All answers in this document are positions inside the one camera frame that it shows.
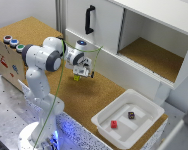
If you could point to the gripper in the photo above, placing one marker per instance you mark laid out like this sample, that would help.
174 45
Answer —
82 69

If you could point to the yellow block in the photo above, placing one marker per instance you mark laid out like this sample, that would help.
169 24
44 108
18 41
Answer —
76 78

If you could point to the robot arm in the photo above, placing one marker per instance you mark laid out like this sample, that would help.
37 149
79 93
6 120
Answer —
37 80

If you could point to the pink block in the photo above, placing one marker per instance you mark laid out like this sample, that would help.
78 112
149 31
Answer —
113 124

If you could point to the purple block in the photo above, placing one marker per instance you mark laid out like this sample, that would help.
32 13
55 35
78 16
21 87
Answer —
131 115

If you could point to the white sliding door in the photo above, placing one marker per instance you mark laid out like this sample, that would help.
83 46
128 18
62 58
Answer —
97 23

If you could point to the green button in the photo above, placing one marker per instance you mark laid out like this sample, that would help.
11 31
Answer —
20 47

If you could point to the white plastic box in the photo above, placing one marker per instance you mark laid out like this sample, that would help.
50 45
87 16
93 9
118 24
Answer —
127 118

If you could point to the wooden drawer box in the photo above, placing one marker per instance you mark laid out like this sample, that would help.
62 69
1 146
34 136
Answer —
17 43

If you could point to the blue button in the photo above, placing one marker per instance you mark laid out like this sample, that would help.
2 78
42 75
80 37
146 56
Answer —
14 42

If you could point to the white cabinet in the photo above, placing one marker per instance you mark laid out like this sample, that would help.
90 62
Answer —
150 40

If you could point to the red button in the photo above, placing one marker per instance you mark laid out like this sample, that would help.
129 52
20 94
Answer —
7 39

